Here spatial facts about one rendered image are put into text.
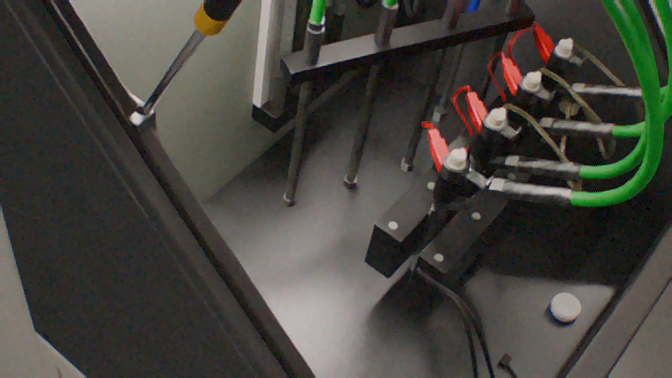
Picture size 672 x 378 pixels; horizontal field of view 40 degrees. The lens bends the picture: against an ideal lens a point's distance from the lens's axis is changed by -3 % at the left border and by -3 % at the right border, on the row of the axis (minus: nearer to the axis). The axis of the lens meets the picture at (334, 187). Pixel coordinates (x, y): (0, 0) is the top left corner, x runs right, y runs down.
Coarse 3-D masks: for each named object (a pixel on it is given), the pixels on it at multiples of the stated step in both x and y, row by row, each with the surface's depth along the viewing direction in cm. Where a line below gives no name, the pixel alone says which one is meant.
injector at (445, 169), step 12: (444, 168) 100; (444, 180) 101; (456, 180) 100; (432, 192) 104; (444, 192) 102; (456, 192) 102; (432, 204) 106; (444, 204) 104; (456, 204) 103; (468, 204) 102; (432, 216) 107; (444, 216) 107; (432, 228) 108; (420, 240) 111; (420, 252) 112
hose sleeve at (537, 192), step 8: (504, 184) 96; (512, 184) 96; (520, 184) 95; (528, 184) 95; (536, 184) 94; (504, 192) 96; (512, 192) 96; (520, 192) 95; (528, 192) 94; (536, 192) 94; (544, 192) 93; (552, 192) 92; (560, 192) 92; (568, 192) 91; (528, 200) 95; (536, 200) 94; (544, 200) 93; (552, 200) 92; (560, 200) 92; (568, 200) 91
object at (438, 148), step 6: (432, 132) 105; (438, 132) 106; (432, 138) 105; (438, 138) 105; (432, 144) 104; (438, 144) 104; (444, 144) 104; (432, 150) 104; (438, 150) 103; (444, 150) 103; (432, 156) 105; (438, 156) 103; (444, 156) 103; (438, 162) 103; (438, 168) 103
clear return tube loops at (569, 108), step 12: (576, 48) 114; (540, 72) 108; (564, 84) 110; (564, 96) 120; (576, 96) 110; (504, 108) 104; (516, 108) 106; (564, 108) 121; (576, 108) 121; (588, 108) 110; (636, 108) 114; (528, 120) 106; (588, 120) 118; (600, 120) 110; (636, 120) 115; (540, 132) 106; (552, 144) 106; (564, 144) 114; (600, 144) 116; (612, 144) 111; (564, 156) 106
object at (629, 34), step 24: (600, 0) 75; (312, 24) 100; (624, 24) 75; (648, 72) 76; (648, 96) 78; (648, 120) 79; (648, 144) 81; (648, 168) 82; (576, 192) 91; (600, 192) 89; (624, 192) 86
